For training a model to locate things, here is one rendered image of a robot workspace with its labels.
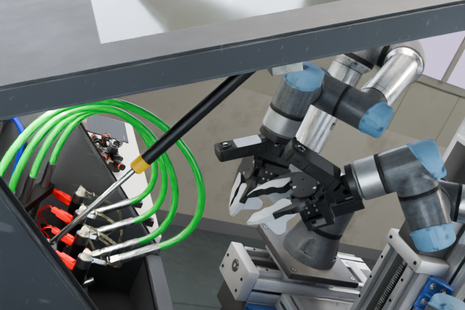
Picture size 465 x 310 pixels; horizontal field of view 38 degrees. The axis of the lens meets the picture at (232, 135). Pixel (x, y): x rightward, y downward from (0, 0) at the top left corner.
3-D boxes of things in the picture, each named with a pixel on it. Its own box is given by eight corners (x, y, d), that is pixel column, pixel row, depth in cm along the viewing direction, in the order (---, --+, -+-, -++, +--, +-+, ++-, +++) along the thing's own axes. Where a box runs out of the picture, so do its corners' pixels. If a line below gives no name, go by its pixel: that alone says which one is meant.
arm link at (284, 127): (275, 115, 135) (264, 99, 142) (266, 135, 136) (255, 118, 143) (308, 125, 138) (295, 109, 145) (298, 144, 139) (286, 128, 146)
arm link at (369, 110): (427, 78, 181) (370, 153, 142) (389, 59, 184) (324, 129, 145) (446, 40, 175) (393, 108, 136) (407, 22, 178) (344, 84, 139)
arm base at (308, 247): (317, 240, 195) (333, 211, 192) (342, 273, 182) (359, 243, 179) (274, 232, 188) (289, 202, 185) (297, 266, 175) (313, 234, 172)
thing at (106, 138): (129, 179, 194) (135, 162, 193) (93, 170, 190) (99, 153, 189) (121, 144, 214) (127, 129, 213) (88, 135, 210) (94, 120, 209)
